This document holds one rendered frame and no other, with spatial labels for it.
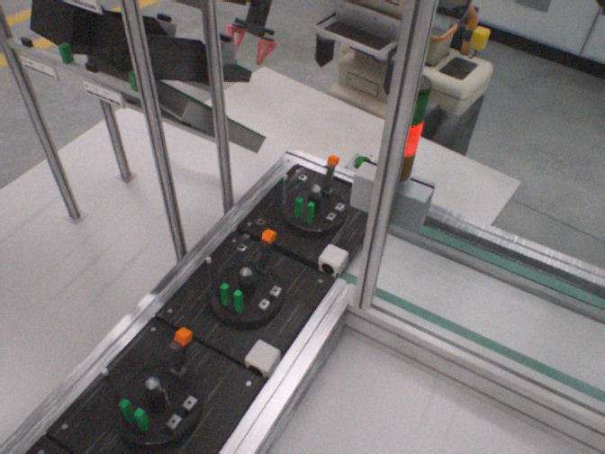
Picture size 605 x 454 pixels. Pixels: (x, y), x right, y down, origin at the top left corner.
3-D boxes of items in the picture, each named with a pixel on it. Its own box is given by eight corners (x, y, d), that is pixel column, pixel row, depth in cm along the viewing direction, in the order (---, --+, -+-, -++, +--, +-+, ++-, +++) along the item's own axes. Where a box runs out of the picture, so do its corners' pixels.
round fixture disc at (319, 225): (302, 183, 121) (302, 176, 120) (357, 205, 117) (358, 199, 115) (269, 221, 112) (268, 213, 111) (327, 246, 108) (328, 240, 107)
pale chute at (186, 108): (218, 131, 130) (227, 114, 130) (257, 154, 125) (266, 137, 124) (137, 94, 105) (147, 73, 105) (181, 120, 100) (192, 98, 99)
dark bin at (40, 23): (151, 41, 119) (158, 7, 116) (191, 62, 114) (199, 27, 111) (29, 29, 97) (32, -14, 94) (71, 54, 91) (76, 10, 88)
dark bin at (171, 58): (205, 60, 115) (213, 25, 112) (249, 82, 109) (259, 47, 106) (90, 52, 92) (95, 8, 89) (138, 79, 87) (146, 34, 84)
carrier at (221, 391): (154, 322, 96) (140, 280, 87) (266, 385, 89) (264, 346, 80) (48, 437, 81) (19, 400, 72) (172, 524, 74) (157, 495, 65)
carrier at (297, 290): (232, 237, 111) (228, 194, 102) (333, 285, 104) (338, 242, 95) (155, 321, 97) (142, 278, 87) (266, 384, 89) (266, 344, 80)
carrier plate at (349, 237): (293, 169, 127) (294, 163, 126) (385, 207, 120) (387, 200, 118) (236, 232, 112) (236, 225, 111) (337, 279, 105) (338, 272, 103)
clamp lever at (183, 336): (177, 362, 86) (183, 325, 83) (187, 368, 85) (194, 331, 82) (162, 375, 83) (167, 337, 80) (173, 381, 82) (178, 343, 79)
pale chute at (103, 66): (170, 112, 135) (178, 95, 135) (206, 133, 130) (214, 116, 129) (81, 71, 110) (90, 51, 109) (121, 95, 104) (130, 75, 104)
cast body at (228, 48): (219, 66, 112) (227, 32, 109) (234, 73, 110) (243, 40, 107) (191, 65, 105) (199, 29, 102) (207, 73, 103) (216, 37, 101)
